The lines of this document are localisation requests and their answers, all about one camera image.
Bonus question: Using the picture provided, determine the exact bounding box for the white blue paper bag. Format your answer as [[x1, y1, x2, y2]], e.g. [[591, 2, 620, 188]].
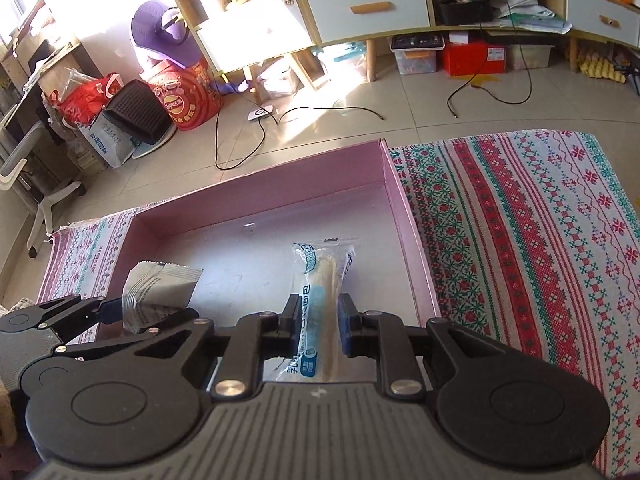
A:
[[78, 113, 139, 169]]

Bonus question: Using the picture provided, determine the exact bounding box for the purple hat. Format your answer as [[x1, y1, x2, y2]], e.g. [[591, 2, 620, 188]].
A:
[[130, 1, 202, 68]]

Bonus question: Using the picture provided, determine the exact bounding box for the patterned woven floor mat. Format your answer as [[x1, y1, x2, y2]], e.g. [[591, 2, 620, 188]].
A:
[[27, 129, 639, 479]]

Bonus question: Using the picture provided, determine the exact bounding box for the white office chair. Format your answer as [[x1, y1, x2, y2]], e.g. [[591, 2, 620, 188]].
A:
[[1, 105, 87, 259]]

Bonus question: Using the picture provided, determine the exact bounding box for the black ribbed heater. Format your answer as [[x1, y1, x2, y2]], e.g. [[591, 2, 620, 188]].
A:
[[103, 79, 174, 144]]

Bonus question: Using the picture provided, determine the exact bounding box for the wooden shelf unit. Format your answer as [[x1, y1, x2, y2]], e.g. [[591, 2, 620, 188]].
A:
[[175, 0, 319, 90]]

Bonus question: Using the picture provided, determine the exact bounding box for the white wooden tv cabinet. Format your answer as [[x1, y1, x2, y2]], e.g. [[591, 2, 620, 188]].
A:
[[290, 0, 640, 84]]

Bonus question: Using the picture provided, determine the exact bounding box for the red box under cabinet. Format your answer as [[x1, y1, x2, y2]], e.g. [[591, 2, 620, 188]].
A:
[[442, 40, 506, 77]]

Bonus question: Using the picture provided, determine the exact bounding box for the white blue bread packet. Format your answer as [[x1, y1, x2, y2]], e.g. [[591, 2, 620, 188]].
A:
[[273, 238, 355, 382]]

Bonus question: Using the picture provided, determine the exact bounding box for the red plastic bag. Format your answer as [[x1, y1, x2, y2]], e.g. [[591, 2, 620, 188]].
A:
[[47, 68, 124, 127]]

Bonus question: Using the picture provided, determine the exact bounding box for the pink cardboard box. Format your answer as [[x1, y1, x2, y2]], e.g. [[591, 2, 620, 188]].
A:
[[105, 141, 440, 326]]

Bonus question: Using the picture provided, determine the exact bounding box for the white grey snack packet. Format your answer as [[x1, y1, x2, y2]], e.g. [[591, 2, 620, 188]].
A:
[[122, 261, 203, 333]]

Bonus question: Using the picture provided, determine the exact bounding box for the clear plastic storage bin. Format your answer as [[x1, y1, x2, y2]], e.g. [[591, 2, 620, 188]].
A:
[[390, 32, 445, 76]]

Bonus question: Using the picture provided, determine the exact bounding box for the red printed bag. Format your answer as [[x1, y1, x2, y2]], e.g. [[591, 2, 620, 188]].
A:
[[140, 58, 224, 131]]

